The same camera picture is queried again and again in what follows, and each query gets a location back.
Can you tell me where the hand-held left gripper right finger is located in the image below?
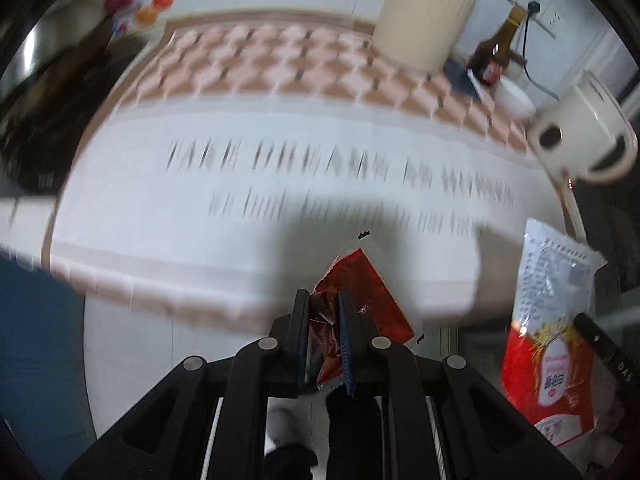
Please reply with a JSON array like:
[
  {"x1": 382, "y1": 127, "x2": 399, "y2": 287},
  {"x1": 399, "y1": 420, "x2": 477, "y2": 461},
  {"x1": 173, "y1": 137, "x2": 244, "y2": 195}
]
[{"x1": 337, "y1": 287, "x2": 584, "y2": 480}]

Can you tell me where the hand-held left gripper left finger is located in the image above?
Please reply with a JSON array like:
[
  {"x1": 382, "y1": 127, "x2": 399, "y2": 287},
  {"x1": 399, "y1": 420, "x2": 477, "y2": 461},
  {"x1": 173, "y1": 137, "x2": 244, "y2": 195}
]
[{"x1": 62, "y1": 288, "x2": 314, "y2": 480}]

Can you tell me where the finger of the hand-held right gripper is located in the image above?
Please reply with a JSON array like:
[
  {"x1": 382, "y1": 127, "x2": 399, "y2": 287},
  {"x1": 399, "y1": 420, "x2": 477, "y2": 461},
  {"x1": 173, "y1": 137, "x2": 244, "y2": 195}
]
[{"x1": 572, "y1": 312, "x2": 640, "y2": 392}]

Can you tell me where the red sachet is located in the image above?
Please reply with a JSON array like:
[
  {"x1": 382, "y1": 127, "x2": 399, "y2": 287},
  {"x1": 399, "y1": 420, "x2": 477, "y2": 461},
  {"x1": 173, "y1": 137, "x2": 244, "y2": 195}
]
[{"x1": 307, "y1": 229, "x2": 426, "y2": 392}]

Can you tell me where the red and white bag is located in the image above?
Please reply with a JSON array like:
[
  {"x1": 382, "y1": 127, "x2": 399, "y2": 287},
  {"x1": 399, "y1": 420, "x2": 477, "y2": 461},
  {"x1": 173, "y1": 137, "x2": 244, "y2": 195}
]
[{"x1": 501, "y1": 217, "x2": 609, "y2": 449}]

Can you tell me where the cream and pink kettle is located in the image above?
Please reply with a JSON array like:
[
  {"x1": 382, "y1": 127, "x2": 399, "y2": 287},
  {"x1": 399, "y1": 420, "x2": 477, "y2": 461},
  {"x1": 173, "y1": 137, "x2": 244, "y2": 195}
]
[{"x1": 525, "y1": 70, "x2": 639, "y2": 185}]

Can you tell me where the checkered table mat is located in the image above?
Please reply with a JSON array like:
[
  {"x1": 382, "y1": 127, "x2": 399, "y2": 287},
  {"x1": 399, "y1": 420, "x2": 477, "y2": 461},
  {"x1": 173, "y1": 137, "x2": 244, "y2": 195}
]
[{"x1": 42, "y1": 16, "x2": 587, "y2": 332}]

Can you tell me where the blue cabinet door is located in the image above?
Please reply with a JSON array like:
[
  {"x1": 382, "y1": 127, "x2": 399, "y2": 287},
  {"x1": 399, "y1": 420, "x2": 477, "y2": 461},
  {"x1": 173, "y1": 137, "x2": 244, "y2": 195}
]
[{"x1": 0, "y1": 254, "x2": 97, "y2": 480}]

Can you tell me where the white bowl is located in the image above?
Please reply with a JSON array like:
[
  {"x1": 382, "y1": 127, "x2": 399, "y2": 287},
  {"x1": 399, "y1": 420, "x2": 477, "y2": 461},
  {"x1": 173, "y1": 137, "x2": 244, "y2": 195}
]
[{"x1": 494, "y1": 77, "x2": 537, "y2": 121}]

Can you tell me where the dark blue phone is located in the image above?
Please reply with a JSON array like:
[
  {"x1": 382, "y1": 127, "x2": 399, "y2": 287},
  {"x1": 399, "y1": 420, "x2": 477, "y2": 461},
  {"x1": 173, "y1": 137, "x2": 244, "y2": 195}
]
[{"x1": 444, "y1": 58, "x2": 484, "y2": 99}]

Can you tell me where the dark sauce bottle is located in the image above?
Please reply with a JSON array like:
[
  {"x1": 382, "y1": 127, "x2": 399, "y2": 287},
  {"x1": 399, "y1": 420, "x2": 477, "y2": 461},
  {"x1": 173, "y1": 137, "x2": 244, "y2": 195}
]
[{"x1": 467, "y1": 7, "x2": 529, "y2": 86}]

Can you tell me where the dark pan at left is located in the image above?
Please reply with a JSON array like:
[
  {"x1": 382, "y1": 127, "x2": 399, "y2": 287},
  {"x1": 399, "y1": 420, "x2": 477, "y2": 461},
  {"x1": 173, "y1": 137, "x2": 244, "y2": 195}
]
[{"x1": 0, "y1": 34, "x2": 152, "y2": 197}]

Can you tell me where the cream ribbed utensil holder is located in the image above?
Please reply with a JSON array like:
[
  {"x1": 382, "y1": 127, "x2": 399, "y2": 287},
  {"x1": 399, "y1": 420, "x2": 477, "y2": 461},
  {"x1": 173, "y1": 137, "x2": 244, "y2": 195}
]
[{"x1": 372, "y1": 0, "x2": 476, "y2": 75}]

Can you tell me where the steel wok lid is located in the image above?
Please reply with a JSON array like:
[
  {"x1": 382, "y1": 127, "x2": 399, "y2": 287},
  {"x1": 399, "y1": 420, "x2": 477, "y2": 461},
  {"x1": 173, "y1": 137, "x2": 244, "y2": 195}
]
[{"x1": 0, "y1": 0, "x2": 110, "y2": 87}]

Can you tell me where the black plug with cable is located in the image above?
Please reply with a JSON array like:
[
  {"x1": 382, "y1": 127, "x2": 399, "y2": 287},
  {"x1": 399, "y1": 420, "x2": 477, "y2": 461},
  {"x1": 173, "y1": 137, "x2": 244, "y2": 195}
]
[{"x1": 519, "y1": 0, "x2": 562, "y2": 99}]

